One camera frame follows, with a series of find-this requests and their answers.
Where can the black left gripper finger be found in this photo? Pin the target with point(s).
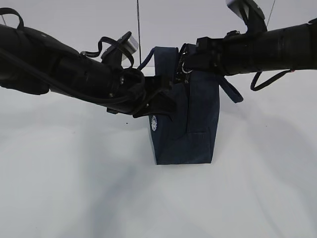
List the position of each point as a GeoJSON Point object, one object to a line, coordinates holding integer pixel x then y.
{"type": "Point", "coordinates": [155, 103]}

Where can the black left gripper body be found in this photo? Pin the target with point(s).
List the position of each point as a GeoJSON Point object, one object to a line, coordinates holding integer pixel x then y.
{"type": "Point", "coordinates": [152, 83]}

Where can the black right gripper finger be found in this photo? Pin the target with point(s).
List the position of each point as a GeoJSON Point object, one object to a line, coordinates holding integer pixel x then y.
{"type": "Point", "coordinates": [198, 62]}

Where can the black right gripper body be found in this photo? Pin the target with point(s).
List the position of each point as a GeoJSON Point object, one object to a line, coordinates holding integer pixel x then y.
{"type": "Point", "coordinates": [213, 46]}

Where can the navy blue lunch bag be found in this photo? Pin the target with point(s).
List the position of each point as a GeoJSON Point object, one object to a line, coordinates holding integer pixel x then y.
{"type": "Point", "coordinates": [188, 135]}

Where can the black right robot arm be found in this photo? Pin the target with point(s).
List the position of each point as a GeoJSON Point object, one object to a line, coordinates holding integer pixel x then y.
{"type": "Point", "coordinates": [292, 48]}

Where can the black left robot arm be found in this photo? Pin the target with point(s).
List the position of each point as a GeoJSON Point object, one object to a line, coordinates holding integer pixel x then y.
{"type": "Point", "coordinates": [35, 63]}

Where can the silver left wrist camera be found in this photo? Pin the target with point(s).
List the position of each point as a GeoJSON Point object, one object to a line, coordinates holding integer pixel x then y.
{"type": "Point", "coordinates": [120, 50]}

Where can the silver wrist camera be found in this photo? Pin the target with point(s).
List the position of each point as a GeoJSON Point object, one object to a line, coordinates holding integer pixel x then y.
{"type": "Point", "coordinates": [120, 50]}
{"type": "Point", "coordinates": [251, 14]}

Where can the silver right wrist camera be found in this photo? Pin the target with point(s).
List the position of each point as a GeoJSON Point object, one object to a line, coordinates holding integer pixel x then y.
{"type": "Point", "coordinates": [251, 14]}

